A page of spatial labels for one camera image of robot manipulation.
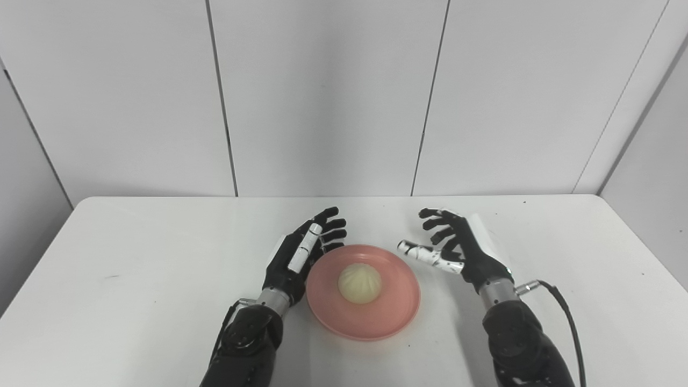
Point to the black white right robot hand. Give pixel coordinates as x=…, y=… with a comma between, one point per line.
x=478, y=258

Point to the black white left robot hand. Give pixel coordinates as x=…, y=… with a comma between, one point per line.
x=285, y=274

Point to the white steamed bun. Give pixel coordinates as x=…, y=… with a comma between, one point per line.
x=359, y=284

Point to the pink round plate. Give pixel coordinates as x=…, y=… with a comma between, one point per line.
x=371, y=320

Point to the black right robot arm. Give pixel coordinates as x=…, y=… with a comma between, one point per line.
x=521, y=344

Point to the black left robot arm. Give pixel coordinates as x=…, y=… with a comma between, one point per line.
x=244, y=349

